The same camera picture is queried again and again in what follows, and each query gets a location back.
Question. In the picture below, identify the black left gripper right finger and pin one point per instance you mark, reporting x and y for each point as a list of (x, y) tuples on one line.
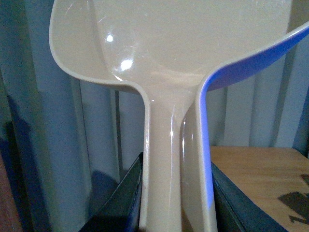
[(235, 212)]

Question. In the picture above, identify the wooden nightstand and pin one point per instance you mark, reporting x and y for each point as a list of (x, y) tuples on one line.
[(275, 179)]

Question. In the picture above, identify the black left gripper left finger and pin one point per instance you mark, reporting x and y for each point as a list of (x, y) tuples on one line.
[(121, 212)]

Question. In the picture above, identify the light grey curtain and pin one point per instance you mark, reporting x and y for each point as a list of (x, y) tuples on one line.
[(67, 143)]

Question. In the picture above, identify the beige plastic dustpan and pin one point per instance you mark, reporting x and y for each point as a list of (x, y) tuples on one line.
[(173, 52)]

